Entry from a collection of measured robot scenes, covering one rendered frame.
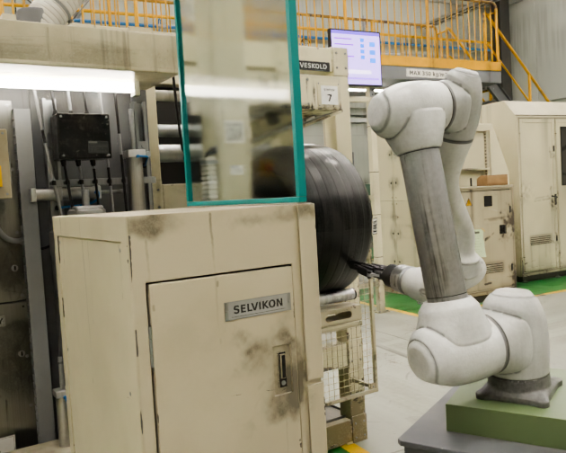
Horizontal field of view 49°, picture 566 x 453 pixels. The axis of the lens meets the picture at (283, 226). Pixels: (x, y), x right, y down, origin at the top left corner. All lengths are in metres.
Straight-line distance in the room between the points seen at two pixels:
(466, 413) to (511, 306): 0.30
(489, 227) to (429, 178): 5.47
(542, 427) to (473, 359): 0.24
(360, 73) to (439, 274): 4.99
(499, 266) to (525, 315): 5.48
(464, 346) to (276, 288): 0.52
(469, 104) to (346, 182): 0.66
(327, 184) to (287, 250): 0.91
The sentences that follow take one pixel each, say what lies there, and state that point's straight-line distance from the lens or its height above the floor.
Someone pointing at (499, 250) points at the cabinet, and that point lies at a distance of 7.14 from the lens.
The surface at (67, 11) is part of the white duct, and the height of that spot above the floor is 1.94.
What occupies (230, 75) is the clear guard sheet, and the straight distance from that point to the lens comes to 1.51.
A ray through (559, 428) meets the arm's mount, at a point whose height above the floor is 0.70.
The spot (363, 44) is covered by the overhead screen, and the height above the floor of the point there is 2.74.
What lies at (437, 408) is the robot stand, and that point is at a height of 0.65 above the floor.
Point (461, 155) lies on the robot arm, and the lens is 1.73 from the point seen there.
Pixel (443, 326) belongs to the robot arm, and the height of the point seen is 0.95.
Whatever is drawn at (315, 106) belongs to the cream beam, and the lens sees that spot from 2.67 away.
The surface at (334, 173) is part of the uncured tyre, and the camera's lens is 2.17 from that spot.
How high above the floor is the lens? 1.29
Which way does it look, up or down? 3 degrees down
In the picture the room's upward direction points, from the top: 3 degrees counter-clockwise
